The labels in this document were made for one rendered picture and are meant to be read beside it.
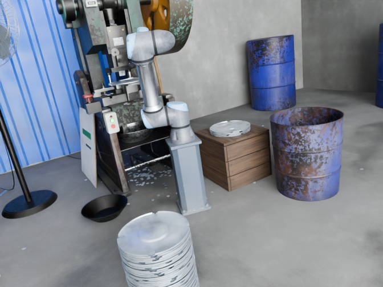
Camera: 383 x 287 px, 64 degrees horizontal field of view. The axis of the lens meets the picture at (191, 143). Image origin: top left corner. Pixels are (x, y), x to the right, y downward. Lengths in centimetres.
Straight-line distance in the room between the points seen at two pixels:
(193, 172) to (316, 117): 90
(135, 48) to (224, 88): 288
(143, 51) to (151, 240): 88
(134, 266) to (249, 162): 119
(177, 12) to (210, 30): 200
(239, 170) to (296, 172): 40
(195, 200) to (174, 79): 228
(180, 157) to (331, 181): 89
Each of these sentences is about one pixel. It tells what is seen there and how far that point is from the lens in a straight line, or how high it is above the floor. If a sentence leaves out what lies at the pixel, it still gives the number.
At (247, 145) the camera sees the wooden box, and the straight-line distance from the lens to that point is 209.
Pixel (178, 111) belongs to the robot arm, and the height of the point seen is 64.
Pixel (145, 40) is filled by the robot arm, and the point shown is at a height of 103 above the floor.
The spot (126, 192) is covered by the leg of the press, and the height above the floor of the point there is 3.
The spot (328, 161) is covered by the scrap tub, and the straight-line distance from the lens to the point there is 191.
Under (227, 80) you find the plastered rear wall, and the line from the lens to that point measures 436.
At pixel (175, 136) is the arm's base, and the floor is 49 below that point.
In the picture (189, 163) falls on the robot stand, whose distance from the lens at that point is 181.
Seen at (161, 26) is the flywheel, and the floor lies 113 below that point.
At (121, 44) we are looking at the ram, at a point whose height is 104.
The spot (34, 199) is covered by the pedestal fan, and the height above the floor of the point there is 4.
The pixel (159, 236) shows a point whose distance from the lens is 124.
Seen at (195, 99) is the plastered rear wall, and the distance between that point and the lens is 409.
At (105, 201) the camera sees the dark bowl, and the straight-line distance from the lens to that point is 224.
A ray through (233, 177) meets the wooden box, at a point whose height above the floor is 10.
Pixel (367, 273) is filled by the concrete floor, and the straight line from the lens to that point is 156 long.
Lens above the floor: 101
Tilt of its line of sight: 19 degrees down
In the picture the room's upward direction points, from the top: 9 degrees counter-clockwise
